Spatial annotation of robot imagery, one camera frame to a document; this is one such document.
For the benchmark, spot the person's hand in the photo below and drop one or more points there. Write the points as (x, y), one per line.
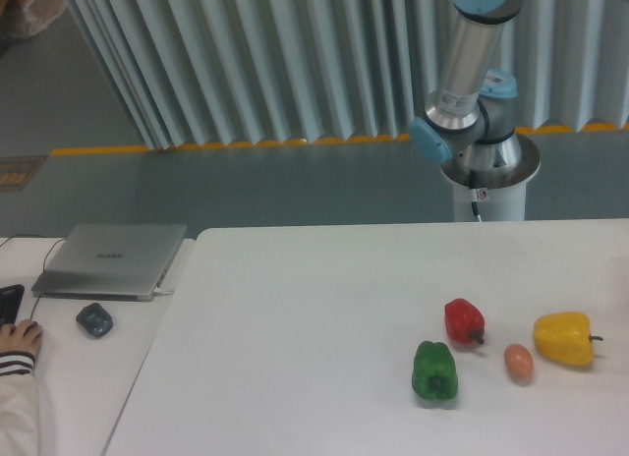
(16, 343)

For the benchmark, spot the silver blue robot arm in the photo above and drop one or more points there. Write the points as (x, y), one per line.
(467, 73)

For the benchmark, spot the white sleeved forearm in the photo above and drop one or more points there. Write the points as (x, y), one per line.
(19, 405)

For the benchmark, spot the black computer mouse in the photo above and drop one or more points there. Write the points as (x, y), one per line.
(26, 324)

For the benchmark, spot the black keyboard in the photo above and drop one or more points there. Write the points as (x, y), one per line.
(10, 302)

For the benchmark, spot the silver closed laptop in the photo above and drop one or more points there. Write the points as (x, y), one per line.
(111, 261)

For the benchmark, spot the white folding screen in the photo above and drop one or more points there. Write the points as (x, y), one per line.
(226, 71)

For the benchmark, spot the green bell pepper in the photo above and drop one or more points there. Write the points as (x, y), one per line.
(434, 375)

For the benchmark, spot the red bell pepper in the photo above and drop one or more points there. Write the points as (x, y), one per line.
(464, 322)

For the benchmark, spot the brown egg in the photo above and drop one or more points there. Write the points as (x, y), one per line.
(519, 362)

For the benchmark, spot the yellow bell pepper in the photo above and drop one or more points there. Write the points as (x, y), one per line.
(565, 338)

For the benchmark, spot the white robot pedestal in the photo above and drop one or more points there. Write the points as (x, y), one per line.
(505, 204)

